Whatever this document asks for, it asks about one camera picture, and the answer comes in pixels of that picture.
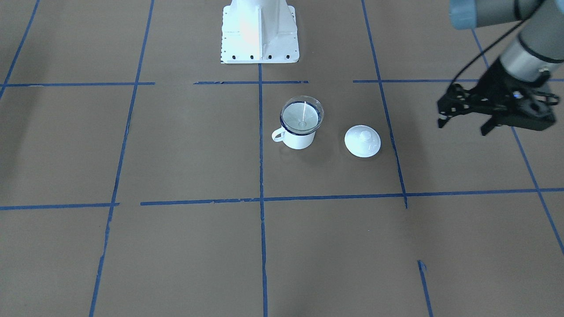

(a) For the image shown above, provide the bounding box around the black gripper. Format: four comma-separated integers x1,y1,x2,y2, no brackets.
437,60,560,136

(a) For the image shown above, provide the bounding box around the white mug lid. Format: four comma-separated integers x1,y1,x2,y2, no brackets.
344,125,382,158

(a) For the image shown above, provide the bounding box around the clear glass funnel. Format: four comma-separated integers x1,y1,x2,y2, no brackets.
279,96,325,135

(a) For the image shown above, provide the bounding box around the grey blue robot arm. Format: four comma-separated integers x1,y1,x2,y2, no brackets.
437,0,564,135

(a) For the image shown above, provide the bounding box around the white enamel mug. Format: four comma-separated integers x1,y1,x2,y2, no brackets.
271,99,324,150

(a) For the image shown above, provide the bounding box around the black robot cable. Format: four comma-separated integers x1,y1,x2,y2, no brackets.
449,0,547,95

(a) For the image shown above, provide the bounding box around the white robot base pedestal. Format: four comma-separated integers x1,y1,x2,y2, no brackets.
220,0,300,64

